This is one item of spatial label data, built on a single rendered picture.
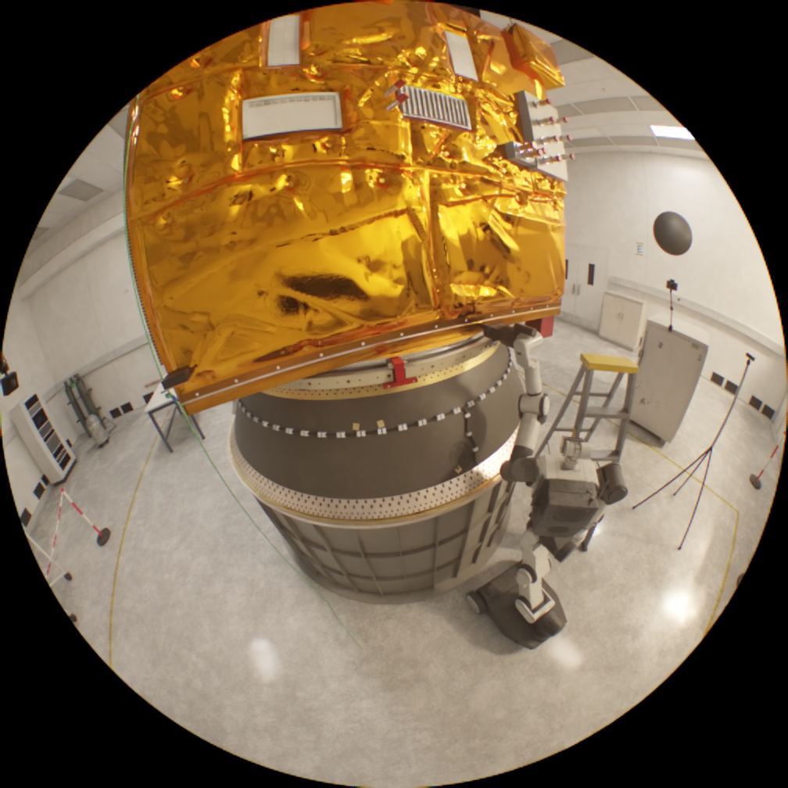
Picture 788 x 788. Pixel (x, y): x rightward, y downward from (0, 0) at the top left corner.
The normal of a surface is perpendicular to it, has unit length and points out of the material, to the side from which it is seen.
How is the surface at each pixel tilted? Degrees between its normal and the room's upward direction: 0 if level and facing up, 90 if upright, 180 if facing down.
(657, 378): 90
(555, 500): 1
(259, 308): 88
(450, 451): 62
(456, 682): 0
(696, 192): 90
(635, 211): 90
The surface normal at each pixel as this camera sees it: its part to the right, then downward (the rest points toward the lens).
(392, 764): -0.10, -0.86
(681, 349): -0.89, 0.30
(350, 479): -0.07, 0.05
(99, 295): 0.44, 0.42
